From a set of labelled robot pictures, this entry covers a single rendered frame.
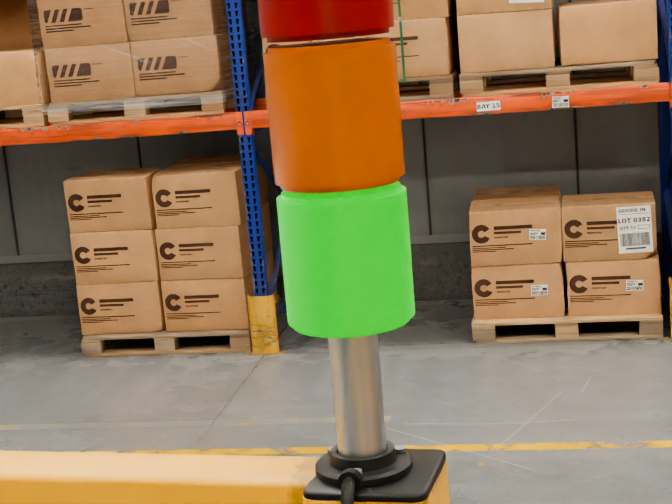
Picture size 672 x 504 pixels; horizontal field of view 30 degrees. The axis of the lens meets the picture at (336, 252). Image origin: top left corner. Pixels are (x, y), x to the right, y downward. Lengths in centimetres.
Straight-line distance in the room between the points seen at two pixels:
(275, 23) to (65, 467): 21
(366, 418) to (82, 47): 794
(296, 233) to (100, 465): 15
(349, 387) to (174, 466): 9
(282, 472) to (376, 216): 12
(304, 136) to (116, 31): 787
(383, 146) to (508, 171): 885
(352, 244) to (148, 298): 814
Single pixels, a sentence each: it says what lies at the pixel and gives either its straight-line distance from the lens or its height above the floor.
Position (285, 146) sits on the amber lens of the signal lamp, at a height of 223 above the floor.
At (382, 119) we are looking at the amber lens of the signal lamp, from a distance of 46.
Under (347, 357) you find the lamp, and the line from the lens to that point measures 48.
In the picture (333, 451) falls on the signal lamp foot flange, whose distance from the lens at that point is 51.
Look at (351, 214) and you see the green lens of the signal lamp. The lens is 46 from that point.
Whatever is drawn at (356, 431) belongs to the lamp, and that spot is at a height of 212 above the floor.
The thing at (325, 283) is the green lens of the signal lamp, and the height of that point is 218.
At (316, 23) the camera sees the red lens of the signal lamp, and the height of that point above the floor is 228.
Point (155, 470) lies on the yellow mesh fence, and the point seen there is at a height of 210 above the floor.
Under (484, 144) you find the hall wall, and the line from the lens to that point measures 929.
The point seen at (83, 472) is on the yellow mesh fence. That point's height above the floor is 210.
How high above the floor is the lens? 229
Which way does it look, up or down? 12 degrees down
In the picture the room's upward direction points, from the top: 5 degrees counter-clockwise
